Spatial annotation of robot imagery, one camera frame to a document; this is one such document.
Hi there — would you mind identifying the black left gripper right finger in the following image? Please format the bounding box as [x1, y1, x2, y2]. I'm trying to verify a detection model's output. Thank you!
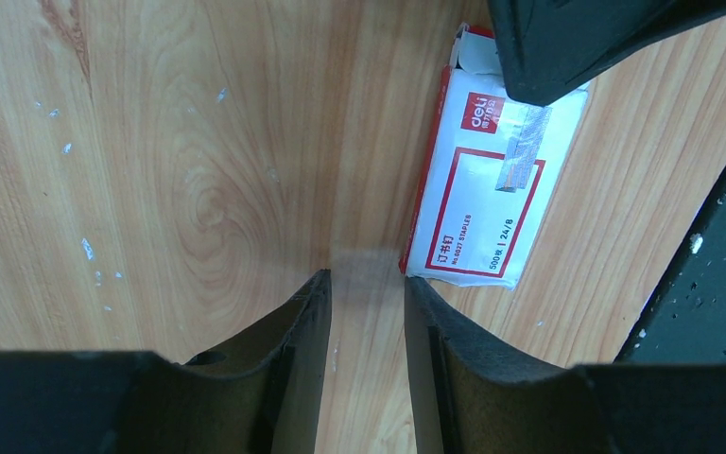
[404, 277, 726, 453]

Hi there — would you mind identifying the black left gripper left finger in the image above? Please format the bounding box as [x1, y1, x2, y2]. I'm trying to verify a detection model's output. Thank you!
[0, 270, 332, 453]

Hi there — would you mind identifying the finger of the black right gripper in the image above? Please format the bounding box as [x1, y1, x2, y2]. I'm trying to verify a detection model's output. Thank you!
[488, 0, 726, 106]

